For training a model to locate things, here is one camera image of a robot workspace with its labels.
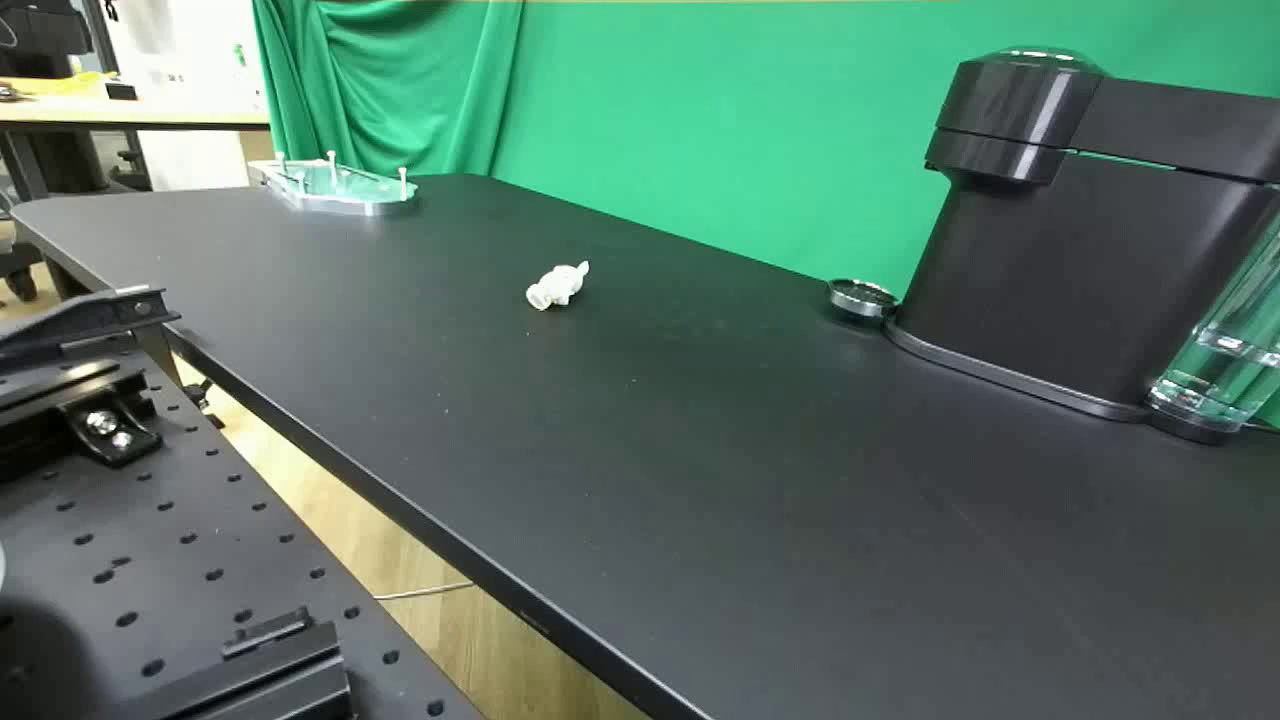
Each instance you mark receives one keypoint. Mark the white toy figure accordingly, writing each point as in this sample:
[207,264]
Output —
[556,286]

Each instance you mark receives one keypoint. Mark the small black round lid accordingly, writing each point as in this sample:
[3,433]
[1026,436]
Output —
[860,300]

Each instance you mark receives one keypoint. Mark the green cloth backdrop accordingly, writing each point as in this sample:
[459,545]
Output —
[695,106]

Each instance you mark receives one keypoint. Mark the green round plate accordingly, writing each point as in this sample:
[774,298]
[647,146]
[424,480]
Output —
[337,192]

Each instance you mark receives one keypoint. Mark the black coffee machine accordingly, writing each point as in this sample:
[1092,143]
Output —
[1065,252]

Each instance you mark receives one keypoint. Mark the black clamp block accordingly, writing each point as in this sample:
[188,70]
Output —
[266,667]

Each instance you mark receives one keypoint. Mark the black perforated breadboard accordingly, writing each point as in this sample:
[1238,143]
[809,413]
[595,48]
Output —
[161,562]

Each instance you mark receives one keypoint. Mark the white background cabinet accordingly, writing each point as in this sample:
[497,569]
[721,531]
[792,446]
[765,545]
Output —
[184,44]

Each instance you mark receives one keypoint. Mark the wooden background desk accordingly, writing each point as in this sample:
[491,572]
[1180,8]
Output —
[121,109]

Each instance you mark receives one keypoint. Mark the black metal rail bracket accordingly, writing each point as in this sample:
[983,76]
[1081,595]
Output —
[74,333]

